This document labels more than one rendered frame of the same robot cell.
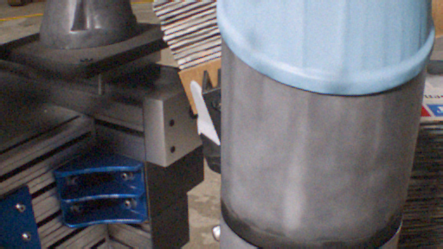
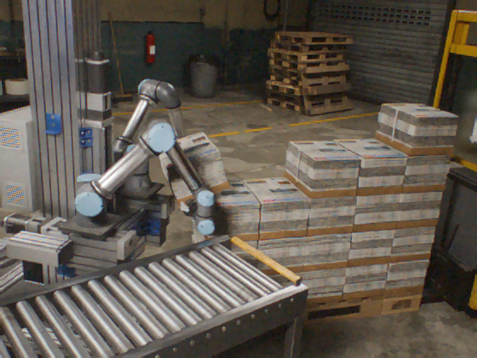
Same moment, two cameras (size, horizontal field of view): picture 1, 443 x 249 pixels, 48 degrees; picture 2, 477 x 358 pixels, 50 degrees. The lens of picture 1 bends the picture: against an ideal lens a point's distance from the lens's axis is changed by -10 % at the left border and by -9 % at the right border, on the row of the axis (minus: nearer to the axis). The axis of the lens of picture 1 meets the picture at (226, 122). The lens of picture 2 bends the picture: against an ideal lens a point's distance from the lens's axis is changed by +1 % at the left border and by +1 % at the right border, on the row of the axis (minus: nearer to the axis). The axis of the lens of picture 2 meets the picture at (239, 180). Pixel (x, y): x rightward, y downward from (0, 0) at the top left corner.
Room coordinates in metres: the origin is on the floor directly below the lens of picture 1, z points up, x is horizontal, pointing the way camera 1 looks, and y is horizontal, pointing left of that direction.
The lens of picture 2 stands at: (-1.92, 0.51, 1.86)
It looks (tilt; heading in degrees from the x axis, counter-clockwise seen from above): 20 degrees down; 342
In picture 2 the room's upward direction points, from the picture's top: 4 degrees clockwise
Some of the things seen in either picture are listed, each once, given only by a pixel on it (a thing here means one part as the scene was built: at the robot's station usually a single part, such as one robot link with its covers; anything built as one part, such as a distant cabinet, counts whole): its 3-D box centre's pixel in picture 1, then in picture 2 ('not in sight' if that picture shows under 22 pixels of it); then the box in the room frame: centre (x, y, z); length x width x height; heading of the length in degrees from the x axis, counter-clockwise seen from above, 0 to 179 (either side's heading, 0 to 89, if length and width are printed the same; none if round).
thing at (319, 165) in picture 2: not in sight; (320, 168); (0.61, -0.83, 0.95); 0.38 x 0.29 x 0.23; 1
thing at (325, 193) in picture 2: not in sight; (318, 181); (0.61, -0.83, 0.86); 0.38 x 0.29 x 0.04; 1
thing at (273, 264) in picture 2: not in sight; (263, 257); (-0.12, -0.22, 0.81); 0.43 x 0.03 x 0.02; 21
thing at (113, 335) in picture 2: not in sight; (100, 320); (-0.38, 0.46, 0.77); 0.47 x 0.05 x 0.05; 21
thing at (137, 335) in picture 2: not in sight; (118, 314); (-0.35, 0.40, 0.77); 0.47 x 0.05 x 0.05; 21
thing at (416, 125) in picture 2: not in sight; (399, 209); (0.61, -1.42, 0.65); 0.39 x 0.30 x 1.29; 0
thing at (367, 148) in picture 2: not in sight; (368, 147); (0.61, -1.12, 1.06); 0.37 x 0.28 x 0.01; 1
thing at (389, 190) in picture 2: not in sight; (363, 180); (0.61, -1.13, 0.86); 0.38 x 0.29 x 0.04; 1
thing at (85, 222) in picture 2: not in sight; (91, 211); (0.35, 0.47, 0.87); 0.15 x 0.15 x 0.10
